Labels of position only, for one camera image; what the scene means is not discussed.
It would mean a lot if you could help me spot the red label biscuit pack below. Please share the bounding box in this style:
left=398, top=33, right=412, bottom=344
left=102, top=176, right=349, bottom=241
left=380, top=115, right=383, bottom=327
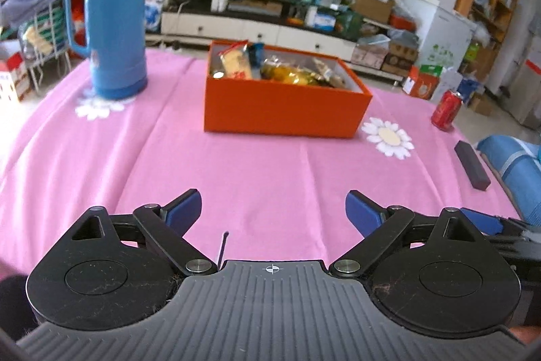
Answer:
left=218, top=40, right=252, bottom=80

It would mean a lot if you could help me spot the yellow orange snack bag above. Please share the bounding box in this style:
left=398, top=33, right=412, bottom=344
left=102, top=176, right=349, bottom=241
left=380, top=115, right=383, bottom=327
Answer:
left=260, top=63, right=325, bottom=86

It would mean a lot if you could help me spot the clear bread pastry pack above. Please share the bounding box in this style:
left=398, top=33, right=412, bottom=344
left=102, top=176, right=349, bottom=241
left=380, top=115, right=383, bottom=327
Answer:
left=313, top=58, right=346, bottom=89

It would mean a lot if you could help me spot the dark grey rectangular box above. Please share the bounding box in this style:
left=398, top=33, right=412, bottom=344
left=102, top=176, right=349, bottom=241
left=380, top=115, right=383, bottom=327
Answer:
left=454, top=141, right=491, bottom=191

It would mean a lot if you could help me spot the red soda can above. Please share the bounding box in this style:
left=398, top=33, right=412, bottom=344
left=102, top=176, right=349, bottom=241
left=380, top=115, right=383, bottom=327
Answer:
left=430, top=90, right=462, bottom=131

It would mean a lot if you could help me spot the pink tablecloth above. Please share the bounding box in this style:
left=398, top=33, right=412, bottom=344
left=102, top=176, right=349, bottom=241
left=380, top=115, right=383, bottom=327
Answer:
left=1, top=50, right=517, bottom=276

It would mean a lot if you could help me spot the white small fridge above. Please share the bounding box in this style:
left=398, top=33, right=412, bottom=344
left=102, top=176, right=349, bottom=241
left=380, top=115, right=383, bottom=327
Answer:
left=403, top=0, right=476, bottom=69

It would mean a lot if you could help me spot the wooden shelf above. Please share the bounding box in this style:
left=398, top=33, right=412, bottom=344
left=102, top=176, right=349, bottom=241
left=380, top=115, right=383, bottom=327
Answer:
left=454, top=0, right=525, bottom=92

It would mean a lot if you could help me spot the white tv cabinet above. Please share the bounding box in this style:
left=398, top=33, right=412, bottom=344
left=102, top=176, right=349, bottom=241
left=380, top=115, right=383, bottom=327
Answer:
left=161, top=12, right=404, bottom=83

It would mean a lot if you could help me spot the brown cardboard box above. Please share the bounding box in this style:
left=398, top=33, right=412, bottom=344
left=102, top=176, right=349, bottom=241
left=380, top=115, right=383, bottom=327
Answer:
left=350, top=0, right=395, bottom=24

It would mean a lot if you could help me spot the blue thermos jug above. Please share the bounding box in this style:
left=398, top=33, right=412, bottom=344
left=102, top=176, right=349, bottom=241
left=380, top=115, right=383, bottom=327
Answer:
left=64, top=0, right=148, bottom=100

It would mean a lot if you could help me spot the wire rack cart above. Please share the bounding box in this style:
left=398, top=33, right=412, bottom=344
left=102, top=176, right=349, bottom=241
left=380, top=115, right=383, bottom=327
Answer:
left=18, top=0, right=72, bottom=93

